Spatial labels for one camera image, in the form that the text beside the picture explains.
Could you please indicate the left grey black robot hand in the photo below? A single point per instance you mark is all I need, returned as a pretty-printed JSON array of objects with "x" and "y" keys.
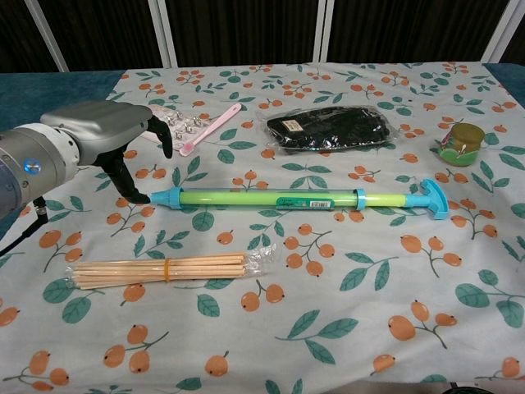
[{"x": 98, "y": 123}]

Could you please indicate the green blue water pump toy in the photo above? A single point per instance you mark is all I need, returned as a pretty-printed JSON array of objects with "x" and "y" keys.
[{"x": 246, "y": 200}]

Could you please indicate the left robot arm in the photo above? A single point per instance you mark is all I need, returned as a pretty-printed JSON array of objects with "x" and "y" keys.
[{"x": 28, "y": 160}]

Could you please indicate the teal table cover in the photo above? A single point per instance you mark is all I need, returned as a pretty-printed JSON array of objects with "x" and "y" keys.
[{"x": 41, "y": 90}]

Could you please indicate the pink card with metal charms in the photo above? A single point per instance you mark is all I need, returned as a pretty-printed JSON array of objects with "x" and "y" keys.
[{"x": 184, "y": 123}]

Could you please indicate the pink toothbrush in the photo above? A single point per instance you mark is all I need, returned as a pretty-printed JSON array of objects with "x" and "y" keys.
[{"x": 213, "y": 127}]

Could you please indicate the wooden sticks bundle in plastic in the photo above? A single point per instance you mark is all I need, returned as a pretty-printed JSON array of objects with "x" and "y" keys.
[{"x": 164, "y": 268}]

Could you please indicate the black folding screen white frames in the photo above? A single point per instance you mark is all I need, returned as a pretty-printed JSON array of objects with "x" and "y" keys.
[{"x": 246, "y": 28}]

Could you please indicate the black gloves in plastic bag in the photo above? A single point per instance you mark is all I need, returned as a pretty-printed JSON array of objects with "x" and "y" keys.
[{"x": 328, "y": 127}]

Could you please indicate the floral orange fruit tablecloth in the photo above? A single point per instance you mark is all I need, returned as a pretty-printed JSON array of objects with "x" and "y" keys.
[{"x": 262, "y": 328}]

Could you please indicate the small jar with gold lid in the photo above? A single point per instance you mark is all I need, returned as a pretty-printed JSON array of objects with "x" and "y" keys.
[{"x": 461, "y": 143}]

